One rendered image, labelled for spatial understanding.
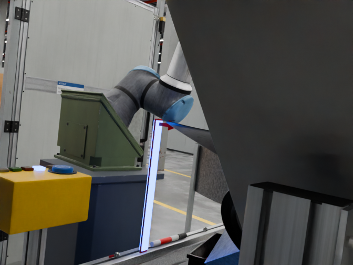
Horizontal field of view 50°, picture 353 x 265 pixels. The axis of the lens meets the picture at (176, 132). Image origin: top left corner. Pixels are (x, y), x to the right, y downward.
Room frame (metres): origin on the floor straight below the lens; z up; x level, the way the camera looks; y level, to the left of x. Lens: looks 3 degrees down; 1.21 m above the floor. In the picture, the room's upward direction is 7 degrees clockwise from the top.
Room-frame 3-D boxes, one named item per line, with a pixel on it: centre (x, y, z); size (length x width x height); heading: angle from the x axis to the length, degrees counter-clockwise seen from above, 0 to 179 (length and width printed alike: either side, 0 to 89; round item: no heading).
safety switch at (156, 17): (2.98, 0.23, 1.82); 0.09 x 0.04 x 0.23; 142
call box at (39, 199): (0.70, 0.24, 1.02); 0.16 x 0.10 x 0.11; 142
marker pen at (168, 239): (1.02, -0.01, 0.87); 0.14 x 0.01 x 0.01; 141
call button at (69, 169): (0.73, 0.21, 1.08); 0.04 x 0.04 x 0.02
